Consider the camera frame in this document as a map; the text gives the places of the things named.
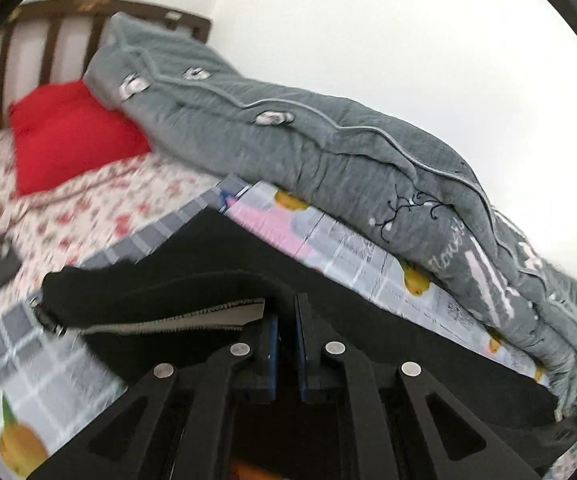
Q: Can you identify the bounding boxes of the red floral bedsheet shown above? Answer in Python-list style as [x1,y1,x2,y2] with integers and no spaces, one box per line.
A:
[0,132,219,313]

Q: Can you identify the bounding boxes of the black pants with white stripe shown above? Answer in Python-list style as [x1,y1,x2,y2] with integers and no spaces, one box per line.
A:
[31,210,577,479]

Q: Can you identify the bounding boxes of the dark wooden headboard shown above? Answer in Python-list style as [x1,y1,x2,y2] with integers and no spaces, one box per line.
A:
[0,0,212,130]

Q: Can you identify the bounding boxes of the fruit print grey bedsheet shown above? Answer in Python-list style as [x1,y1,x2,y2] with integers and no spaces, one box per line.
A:
[0,179,549,479]

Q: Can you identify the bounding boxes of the red pillow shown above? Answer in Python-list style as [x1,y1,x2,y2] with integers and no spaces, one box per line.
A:
[8,79,151,196]

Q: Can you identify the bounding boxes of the grey quilted comforter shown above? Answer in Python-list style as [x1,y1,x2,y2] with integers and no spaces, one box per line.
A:
[83,13,577,410]

